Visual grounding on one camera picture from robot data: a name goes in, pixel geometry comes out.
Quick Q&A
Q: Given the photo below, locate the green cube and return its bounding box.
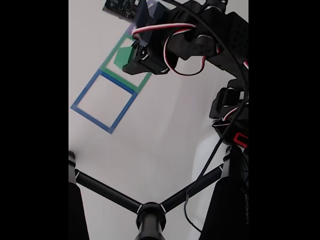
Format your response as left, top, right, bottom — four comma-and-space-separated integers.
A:
113, 45, 134, 71

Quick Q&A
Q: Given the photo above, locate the green tape square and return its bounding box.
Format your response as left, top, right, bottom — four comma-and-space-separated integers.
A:
99, 32, 153, 94

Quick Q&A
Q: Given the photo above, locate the purple tape square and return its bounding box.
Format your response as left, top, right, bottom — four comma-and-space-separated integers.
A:
125, 0, 158, 36

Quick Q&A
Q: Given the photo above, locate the blue tape square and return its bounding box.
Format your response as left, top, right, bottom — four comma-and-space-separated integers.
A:
70, 69, 139, 135

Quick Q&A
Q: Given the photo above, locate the red clamp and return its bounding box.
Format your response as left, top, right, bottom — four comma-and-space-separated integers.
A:
232, 132, 249, 148

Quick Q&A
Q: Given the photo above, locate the black tripod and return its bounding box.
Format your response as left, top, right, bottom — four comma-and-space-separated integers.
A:
68, 144, 249, 240

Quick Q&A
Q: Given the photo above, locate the striped servo cable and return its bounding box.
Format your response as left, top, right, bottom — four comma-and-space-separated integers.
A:
131, 22, 225, 76
212, 99, 248, 126

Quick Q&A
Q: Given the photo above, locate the black camera cable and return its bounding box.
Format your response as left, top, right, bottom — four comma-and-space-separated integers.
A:
163, 0, 249, 233

